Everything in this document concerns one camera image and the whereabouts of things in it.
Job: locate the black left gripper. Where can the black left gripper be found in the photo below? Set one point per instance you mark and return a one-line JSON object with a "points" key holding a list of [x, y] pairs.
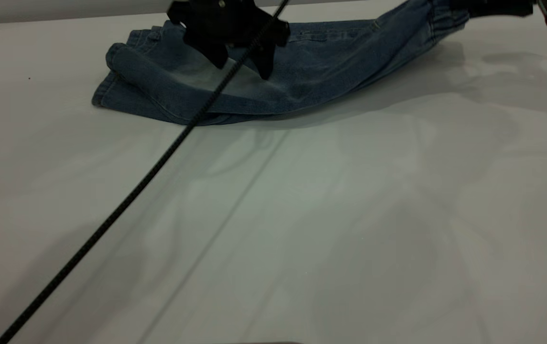
{"points": [[216, 21]]}

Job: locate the blue denim jeans basketball print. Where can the blue denim jeans basketball print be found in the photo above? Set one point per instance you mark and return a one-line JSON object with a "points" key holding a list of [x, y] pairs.
{"points": [[326, 62]]}

